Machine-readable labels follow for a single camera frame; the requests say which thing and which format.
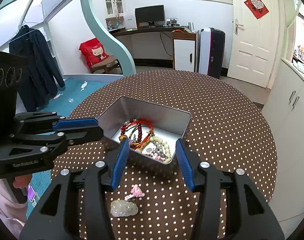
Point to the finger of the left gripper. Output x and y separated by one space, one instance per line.
81 135
74 123

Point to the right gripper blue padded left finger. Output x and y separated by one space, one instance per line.
120 163

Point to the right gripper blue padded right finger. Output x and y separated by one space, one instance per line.
184 164

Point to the grey metal tin box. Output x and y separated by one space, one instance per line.
152 130

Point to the pale jade pendant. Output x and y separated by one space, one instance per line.
123 208

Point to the pink sleeve forearm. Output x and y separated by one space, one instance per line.
12 214

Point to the person's left hand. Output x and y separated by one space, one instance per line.
21 182

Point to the teal bed sheet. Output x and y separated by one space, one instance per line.
77 89

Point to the dark blue hanging coat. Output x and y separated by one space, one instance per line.
43 75

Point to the brown polka dot tablecloth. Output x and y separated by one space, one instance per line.
226 129

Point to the wooden chair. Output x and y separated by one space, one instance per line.
107 65

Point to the red cartoon bag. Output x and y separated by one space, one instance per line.
93 51

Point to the dark desk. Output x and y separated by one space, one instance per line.
149 46

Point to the white sideboard cabinet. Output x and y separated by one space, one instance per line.
284 112

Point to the white small cabinet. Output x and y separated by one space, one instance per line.
184 51

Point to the white glass-door cupboard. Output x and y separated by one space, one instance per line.
110 13

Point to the white door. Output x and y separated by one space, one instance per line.
254 43

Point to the black computer monitor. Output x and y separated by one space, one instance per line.
152 15

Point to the red door decoration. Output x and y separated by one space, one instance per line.
257 7

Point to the teal bunk bed frame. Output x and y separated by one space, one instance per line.
102 30

